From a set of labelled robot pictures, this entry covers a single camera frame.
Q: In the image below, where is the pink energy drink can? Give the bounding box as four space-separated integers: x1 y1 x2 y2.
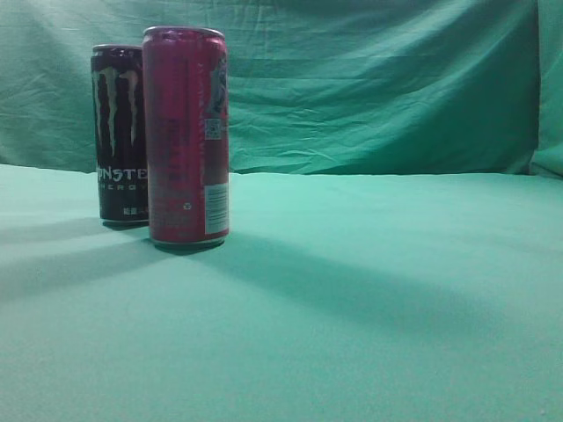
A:
143 26 230 248

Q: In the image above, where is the green backdrop cloth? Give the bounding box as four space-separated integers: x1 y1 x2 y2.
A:
1 1 562 174

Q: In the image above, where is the green table cloth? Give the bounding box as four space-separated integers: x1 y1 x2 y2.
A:
1 165 562 421

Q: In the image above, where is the black pink Monster can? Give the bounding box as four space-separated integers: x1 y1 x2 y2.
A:
91 44 149 226

